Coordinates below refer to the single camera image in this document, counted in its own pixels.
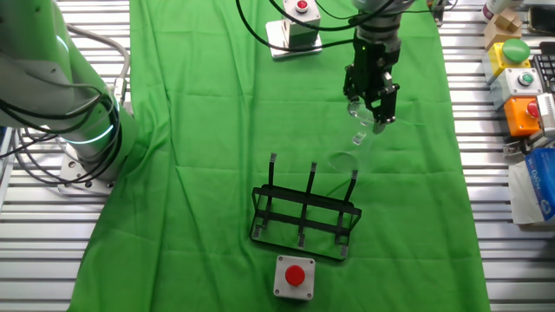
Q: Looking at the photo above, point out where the silver metal bracket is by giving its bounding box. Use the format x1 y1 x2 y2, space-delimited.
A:
502 132 545 157

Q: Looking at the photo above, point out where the black cable bundle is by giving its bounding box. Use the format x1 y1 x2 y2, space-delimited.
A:
0 84 123 188

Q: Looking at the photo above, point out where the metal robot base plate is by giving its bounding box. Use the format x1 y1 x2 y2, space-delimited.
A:
58 151 116 197

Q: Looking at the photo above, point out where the wooden block puzzle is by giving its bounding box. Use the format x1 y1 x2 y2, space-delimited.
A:
483 8 524 49

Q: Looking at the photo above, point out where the black keyboard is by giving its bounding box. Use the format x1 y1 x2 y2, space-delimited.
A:
532 54 555 94

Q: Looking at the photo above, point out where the blue tissue pack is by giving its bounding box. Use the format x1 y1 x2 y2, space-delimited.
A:
524 147 555 223

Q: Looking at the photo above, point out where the black wire cup rack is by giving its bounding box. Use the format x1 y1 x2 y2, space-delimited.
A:
249 152 363 263

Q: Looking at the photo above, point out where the grey hose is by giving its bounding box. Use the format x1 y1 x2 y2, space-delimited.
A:
69 25 131 105

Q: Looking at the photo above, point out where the green cloth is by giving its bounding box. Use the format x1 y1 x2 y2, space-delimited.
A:
67 0 492 312

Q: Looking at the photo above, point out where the clear glass cup with handle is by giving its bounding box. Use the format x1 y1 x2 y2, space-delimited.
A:
328 98 391 175

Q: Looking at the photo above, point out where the orange box red button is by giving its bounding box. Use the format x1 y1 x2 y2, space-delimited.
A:
503 95 543 138

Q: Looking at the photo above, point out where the red button box rear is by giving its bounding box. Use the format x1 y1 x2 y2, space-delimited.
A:
264 19 324 60

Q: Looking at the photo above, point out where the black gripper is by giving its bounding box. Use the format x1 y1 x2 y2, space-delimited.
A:
343 37 401 133

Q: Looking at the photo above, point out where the grey box green button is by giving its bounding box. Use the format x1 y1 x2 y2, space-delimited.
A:
489 67 545 110

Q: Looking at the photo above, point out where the blue white packet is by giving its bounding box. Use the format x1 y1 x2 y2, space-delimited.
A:
507 162 555 226

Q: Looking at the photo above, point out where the grey box small red button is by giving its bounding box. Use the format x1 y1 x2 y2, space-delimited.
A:
281 0 322 39

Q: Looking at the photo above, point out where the black flat device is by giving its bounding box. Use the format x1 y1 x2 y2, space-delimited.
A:
527 6 555 36

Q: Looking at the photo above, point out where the yellow box green mushroom button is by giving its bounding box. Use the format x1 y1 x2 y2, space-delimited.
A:
482 38 532 86

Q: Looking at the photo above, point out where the grey box large red button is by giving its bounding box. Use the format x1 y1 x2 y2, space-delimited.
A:
272 254 317 302

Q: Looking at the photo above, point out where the white ribbed device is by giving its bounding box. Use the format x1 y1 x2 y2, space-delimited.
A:
536 93 555 140

